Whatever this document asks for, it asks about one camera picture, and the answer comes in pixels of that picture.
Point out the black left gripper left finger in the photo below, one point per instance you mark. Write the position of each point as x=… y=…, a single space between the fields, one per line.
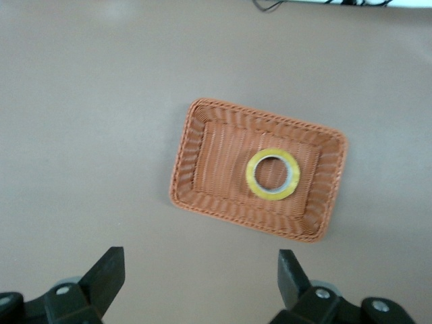
x=84 y=303

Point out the yellow tape roll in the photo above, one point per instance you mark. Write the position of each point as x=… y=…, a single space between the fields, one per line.
x=249 y=175

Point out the brown wicker basket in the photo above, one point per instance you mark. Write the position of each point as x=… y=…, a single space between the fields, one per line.
x=219 y=162

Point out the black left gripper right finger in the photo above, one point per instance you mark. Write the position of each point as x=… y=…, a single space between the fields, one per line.
x=303 y=303

